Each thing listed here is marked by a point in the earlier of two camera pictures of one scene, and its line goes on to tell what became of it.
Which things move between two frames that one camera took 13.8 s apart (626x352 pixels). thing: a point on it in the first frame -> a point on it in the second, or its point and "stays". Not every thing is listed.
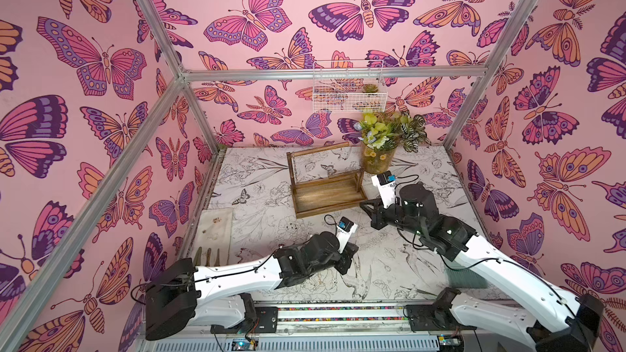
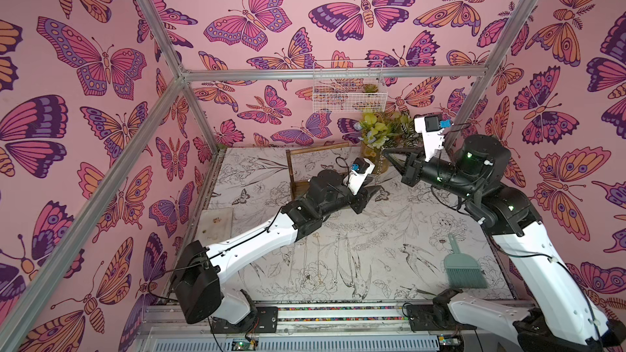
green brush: x=464 y=279 stays
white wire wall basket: x=349 y=85 stays
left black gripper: x=346 y=257 -> x=362 y=199
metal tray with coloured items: x=346 y=328 stays
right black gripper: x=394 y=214 -> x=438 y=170
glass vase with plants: x=383 y=134 stays
